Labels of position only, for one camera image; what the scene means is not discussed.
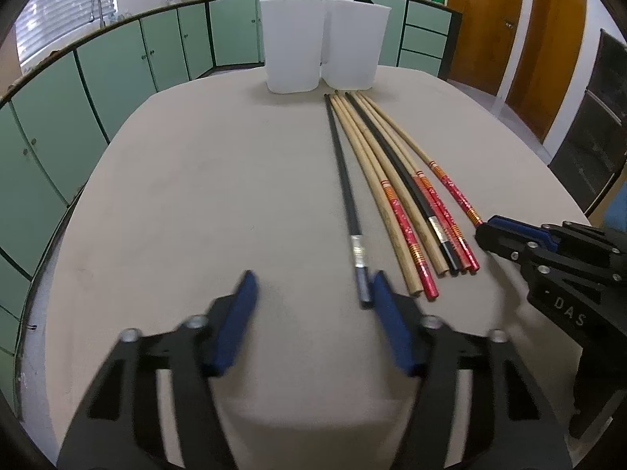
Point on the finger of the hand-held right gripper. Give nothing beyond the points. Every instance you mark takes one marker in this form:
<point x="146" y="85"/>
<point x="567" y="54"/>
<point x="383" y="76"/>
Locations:
<point x="588" y="245"/>
<point x="504" y="240"/>

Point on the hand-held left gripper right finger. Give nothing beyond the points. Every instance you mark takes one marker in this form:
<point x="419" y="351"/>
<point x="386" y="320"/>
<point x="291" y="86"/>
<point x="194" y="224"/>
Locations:
<point x="392" y="328"/>

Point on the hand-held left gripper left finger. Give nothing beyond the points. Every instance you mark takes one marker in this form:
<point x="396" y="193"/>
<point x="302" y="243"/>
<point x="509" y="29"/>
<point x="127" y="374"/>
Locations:
<point x="235" y="323"/>

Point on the red-ended wooden chopstick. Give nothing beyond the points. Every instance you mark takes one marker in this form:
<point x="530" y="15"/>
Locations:
<point x="471" y="260"/>
<point x="425" y="276"/>
<point x="460" y="262"/>
<point x="450" y="186"/>

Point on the plain wooden chopstick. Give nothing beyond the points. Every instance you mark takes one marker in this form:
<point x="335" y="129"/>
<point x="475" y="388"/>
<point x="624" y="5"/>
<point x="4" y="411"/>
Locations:
<point x="439" y="263"/>
<point x="357" y="156"/>

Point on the black chopstick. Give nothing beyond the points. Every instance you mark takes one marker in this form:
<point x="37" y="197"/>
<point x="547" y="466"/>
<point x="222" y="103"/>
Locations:
<point x="343" y="181"/>
<point x="387" y="156"/>

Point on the white plastic cup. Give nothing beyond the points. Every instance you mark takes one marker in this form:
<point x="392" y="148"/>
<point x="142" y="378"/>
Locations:
<point x="294" y="44"/>
<point x="355" y="44"/>

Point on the black cabinet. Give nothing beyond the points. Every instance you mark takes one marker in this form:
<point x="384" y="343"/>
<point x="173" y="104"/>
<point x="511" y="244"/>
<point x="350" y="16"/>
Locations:
<point x="592" y="147"/>

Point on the wooden door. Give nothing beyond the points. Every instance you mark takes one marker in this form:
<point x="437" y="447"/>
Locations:
<point x="548" y="58"/>
<point x="485" y="24"/>

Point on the green drawer unit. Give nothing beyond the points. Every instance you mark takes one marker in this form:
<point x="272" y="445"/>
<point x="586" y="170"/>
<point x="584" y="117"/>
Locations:
<point x="426" y="34"/>

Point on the green base cabinet run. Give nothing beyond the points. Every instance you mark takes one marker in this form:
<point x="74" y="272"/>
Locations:
<point x="122" y="58"/>

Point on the chrome sink faucet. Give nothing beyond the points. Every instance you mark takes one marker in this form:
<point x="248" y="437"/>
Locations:
<point x="96" y="5"/>

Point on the window blinds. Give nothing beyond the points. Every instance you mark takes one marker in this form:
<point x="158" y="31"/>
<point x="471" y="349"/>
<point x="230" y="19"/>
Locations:
<point x="63" y="10"/>

